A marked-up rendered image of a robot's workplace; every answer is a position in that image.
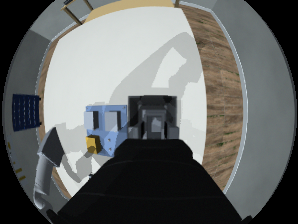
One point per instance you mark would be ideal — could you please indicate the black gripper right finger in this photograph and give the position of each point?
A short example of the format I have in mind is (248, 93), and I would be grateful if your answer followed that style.
(170, 131)

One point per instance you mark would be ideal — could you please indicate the small yellow block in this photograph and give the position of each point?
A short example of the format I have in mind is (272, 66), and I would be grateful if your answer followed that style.
(93, 144)

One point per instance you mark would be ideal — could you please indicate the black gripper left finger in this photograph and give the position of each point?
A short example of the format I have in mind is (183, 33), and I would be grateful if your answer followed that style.
(137, 131)

